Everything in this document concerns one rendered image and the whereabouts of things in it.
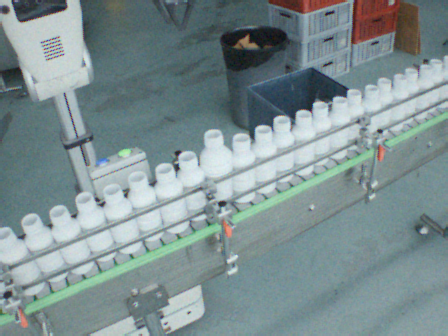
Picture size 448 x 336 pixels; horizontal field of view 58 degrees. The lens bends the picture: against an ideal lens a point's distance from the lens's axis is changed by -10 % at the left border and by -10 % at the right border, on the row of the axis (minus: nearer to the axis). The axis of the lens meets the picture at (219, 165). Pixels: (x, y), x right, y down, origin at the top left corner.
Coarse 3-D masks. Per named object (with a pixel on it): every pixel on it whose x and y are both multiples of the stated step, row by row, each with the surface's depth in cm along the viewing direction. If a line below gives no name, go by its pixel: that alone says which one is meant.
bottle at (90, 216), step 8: (80, 200) 85; (88, 200) 86; (80, 208) 82; (88, 208) 83; (96, 208) 85; (80, 216) 84; (88, 216) 84; (96, 216) 84; (104, 216) 86; (80, 224) 84; (88, 224) 84; (96, 224) 84; (104, 224) 86; (104, 232) 87; (88, 240) 87; (96, 240) 86; (104, 240) 88; (112, 240) 90; (96, 248) 88; (104, 248) 88; (112, 256) 91
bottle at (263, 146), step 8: (256, 128) 97; (264, 128) 98; (256, 136) 97; (264, 136) 96; (272, 136) 98; (256, 144) 98; (264, 144) 97; (272, 144) 98; (256, 152) 98; (264, 152) 97; (272, 152) 97; (256, 160) 99; (272, 160) 99; (256, 168) 100; (264, 168) 99; (272, 168) 100; (256, 176) 102; (264, 176) 101; (272, 176) 102; (256, 184) 103; (272, 184) 103; (264, 192) 104
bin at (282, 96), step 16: (272, 80) 161; (288, 80) 165; (304, 80) 170; (320, 80) 166; (256, 96) 153; (272, 96) 166; (288, 96) 170; (304, 96) 174; (320, 96) 170; (336, 96) 161; (256, 112) 158; (272, 112) 148; (288, 112) 174; (272, 128) 152
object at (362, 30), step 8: (376, 16) 357; (384, 16) 365; (392, 16) 371; (352, 24) 352; (360, 24) 353; (368, 24) 358; (376, 24) 364; (384, 24) 369; (392, 24) 376; (352, 32) 356; (360, 32) 357; (368, 32) 363; (376, 32) 369; (384, 32) 375; (352, 40) 360; (360, 40) 362
